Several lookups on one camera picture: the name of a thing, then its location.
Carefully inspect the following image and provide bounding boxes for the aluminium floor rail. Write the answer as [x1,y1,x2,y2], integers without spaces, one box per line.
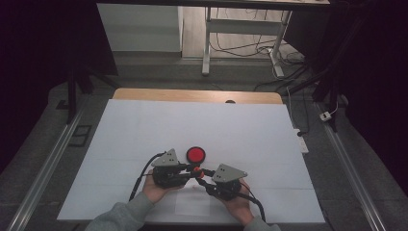
[316,102,388,231]
[6,105,88,231]

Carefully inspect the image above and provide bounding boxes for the black floor plate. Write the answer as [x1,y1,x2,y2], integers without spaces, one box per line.
[67,124,93,148]

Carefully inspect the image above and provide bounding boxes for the white power strip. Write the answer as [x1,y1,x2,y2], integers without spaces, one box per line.
[293,128,310,154]

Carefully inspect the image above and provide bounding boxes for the large white table board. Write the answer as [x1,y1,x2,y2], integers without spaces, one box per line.
[57,98,325,224]

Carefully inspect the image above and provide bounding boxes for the person's left hand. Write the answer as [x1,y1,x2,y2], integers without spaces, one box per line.
[142,174,191,205]

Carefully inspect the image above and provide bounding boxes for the white paper sheet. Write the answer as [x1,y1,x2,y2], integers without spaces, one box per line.
[174,179,212,217]

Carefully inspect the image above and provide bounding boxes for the white cabinet panel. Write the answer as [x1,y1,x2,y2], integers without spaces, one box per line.
[96,3,184,53]

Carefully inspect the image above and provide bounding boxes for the black floor cables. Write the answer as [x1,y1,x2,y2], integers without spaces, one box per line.
[210,8,311,138]

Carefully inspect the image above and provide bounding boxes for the white desk frame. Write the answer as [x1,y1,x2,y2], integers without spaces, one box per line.
[201,4,293,78]

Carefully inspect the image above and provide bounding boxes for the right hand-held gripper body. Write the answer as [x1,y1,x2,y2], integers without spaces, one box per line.
[206,163,248,201]

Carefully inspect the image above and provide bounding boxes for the round red ink pad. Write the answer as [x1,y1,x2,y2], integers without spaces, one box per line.
[186,146,207,165]

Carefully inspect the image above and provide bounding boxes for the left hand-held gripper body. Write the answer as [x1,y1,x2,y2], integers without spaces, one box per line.
[151,148,191,190]

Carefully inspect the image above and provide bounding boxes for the person's right hand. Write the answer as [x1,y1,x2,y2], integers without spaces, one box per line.
[219,181,256,227]

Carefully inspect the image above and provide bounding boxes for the small white adapter with cable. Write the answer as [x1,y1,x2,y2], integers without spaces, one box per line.
[319,102,340,122]

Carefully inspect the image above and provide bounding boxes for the black metal stand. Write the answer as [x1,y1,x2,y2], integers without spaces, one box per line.
[278,13,367,133]
[65,64,121,124]

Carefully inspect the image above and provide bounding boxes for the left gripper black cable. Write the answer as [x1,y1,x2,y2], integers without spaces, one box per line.
[128,151,167,202]

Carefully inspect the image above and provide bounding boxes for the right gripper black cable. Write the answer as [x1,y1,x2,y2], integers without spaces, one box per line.
[239,181,268,223]

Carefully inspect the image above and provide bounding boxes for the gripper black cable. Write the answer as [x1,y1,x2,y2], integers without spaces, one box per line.
[128,151,167,202]
[239,181,268,223]

